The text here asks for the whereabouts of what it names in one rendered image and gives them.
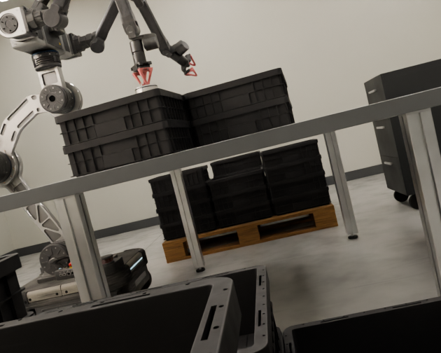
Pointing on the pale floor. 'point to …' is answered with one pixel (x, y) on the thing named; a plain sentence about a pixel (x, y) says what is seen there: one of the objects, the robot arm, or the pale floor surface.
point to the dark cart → (388, 155)
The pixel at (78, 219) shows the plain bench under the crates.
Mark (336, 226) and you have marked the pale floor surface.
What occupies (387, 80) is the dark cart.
